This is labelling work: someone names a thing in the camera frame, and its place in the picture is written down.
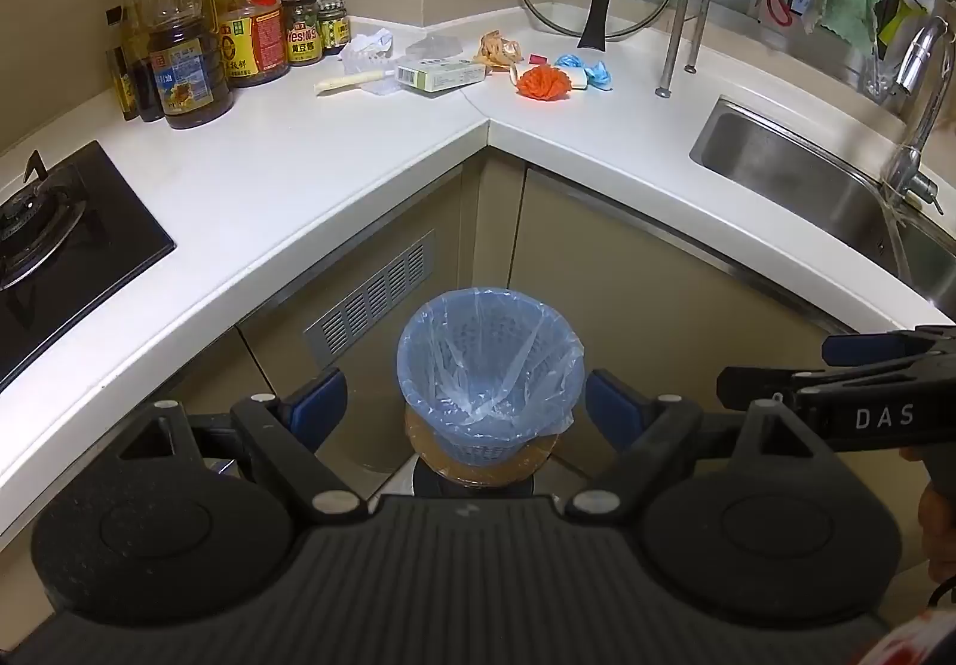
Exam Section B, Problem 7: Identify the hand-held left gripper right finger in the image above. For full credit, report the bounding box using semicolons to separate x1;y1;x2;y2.
563;370;823;524

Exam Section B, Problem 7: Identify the person's right hand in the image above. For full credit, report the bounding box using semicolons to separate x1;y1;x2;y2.
900;445;956;587

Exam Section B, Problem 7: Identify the yellow oil bottle orange handle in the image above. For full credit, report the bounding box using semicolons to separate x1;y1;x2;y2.
211;0;291;88

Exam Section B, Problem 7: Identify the plain beige cabinet door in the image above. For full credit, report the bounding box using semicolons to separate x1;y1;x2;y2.
515;164;860;457

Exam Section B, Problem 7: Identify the yellow cap dark sauce bottle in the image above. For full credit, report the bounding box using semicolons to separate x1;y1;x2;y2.
115;0;167;122

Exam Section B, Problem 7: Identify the stainless steel sink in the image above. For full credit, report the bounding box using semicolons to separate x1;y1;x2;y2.
688;95;956;308

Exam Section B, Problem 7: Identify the thin dark sauce bottle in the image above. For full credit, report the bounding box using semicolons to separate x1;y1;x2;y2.
105;8;139;121

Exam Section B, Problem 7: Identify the red patterned white cloth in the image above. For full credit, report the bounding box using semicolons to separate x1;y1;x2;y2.
877;605;956;665

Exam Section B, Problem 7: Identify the green cloth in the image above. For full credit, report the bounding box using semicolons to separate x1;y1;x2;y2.
805;0;884;57

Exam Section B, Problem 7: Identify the black gas stove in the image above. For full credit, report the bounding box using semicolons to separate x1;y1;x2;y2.
0;140;178;393

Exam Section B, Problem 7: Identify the blue lined trash bin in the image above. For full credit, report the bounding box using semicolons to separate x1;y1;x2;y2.
396;287;585;466

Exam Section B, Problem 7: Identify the large dark oil bottle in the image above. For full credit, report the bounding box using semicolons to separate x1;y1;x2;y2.
145;0;234;130

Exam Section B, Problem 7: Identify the cabinet vent grille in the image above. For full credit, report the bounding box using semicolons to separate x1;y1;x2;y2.
302;229;436;371

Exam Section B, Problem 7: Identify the round brown stool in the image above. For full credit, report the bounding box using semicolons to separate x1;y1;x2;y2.
403;407;561;488

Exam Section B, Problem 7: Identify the chrome faucet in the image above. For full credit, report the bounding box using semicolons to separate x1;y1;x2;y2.
877;17;949;214

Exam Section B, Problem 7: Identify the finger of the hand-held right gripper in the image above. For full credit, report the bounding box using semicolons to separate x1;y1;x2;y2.
715;364;806;413
822;326;956;373

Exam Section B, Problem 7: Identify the beige cabinet door with vent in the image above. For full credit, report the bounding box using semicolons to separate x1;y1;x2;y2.
237;149;490;487

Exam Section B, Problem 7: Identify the green white carton box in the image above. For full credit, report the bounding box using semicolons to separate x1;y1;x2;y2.
396;56;486;93

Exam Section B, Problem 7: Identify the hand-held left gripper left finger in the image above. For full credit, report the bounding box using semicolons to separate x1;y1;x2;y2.
112;368;361;524

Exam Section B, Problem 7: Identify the large sauce jar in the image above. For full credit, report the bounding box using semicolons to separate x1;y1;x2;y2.
281;0;325;67

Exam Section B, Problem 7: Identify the cream stick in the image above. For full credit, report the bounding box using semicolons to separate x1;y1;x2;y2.
314;73;397;99

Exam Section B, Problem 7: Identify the yellow-green cloth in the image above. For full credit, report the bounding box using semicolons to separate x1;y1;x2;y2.
877;0;934;48

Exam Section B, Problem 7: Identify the small sauce jar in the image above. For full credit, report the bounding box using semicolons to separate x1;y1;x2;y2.
317;0;352;55

